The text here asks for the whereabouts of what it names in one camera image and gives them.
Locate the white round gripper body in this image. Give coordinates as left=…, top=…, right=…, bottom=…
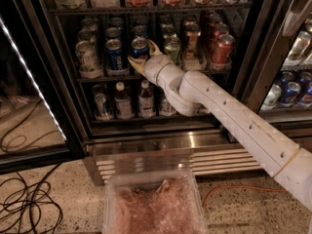
left=143, top=55, right=172, bottom=85

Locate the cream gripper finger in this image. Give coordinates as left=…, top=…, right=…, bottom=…
left=128, top=56, right=146, bottom=74
left=148, top=40, right=162, bottom=57

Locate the blue pepsi can front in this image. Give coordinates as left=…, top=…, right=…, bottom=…
left=131, top=38, right=149, bottom=60

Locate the blue pepsi can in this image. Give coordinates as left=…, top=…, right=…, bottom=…
left=131, top=38, right=149, bottom=60
left=132, top=25, right=148, bottom=38
left=136, top=17, right=149, bottom=26

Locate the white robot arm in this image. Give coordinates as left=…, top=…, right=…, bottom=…
left=128, top=44, right=312, bottom=211

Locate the blue can front left column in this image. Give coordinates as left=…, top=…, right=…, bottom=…
left=105, top=39, right=126, bottom=75

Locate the blue can column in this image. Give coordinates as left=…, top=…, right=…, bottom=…
left=109, top=17, right=125, bottom=29
left=105, top=39, right=126, bottom=75
left=105, top=27, right=122, bottom=40

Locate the blue pepsi can rear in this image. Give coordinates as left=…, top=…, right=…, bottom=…
left=136, top=17, right=149, bottom=26

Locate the brown gold can front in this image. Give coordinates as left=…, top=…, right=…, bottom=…
left=183, top=24, right=201, bottom=59

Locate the brown gold can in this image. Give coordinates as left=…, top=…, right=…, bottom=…
left=180, top=15, right=198, bottom=27
left=183, top=24, right=201, bottom=59

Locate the brown gold can rear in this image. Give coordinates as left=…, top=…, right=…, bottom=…
left=180, top=15, right=198, bottom=27

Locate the blue can rear left column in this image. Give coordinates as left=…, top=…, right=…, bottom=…
left=109, top=17, right=125, bottom=29

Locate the white green can front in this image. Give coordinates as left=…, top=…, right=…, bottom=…
left=75, top=41, right=102, bottom=79

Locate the white green can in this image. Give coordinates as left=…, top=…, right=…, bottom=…
left=81, top=18, right=98, bottom=31
left=75, top=41, right=102, bottom=79
left=78, top=29, right=98, bottom=45

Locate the white green can rear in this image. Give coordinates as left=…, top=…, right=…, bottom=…
left=81, top=18, right=98, bottom=31

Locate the red can front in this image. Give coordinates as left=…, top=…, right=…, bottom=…
left=212, top=34, right=235, bottom=64

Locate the red can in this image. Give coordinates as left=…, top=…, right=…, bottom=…
left=209, top=22, right=229, bottom=53
left=212, top=34, right=235, bottom=64
left=205, top=13, right=223, bottom=33

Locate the red can rear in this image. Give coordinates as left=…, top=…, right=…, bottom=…
left=205, top=13, right=223, bottom=33

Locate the stainless steel fridge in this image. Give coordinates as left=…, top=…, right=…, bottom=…
left=14, top=0, right=312, bottom=187

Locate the open glass fridge door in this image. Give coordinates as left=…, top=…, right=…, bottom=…
left=0, top=0, right=85, bottom=175

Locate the silver can right compartment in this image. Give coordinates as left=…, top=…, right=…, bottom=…
left=261, top=84, right=282, bottom=110

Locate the blue pepsi can right compartment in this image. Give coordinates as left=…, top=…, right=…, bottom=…
left=279, top=82, right=301, bottom=107

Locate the brown drink bottle right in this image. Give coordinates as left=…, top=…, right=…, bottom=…
left=138, top=80, right=155, bottom=118

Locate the brown drink bottle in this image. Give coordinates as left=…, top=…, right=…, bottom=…
left=114, top=82, right=134, bottom=119
left=138, top=80, right=155, bottom=118

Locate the brown drink bottle left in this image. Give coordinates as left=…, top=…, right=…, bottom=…
left=114, top=82, right=134, bottom=119

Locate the closed right glass door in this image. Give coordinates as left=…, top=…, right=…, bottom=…
left=232, top=0, right=312, bottom=129

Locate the clear plastic bin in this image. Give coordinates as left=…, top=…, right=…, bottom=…
left=102, top=171, right=209, bottom=234

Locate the pink bubble wrap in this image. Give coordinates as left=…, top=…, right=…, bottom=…
left=108, top=179, right=206, bottom=234

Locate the orange extension cable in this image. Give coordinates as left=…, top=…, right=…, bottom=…
left=202, top=184, right=289, bottom=209

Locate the black tangled cable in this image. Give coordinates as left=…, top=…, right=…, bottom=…
left=0, top=161, right=64, bottom=234

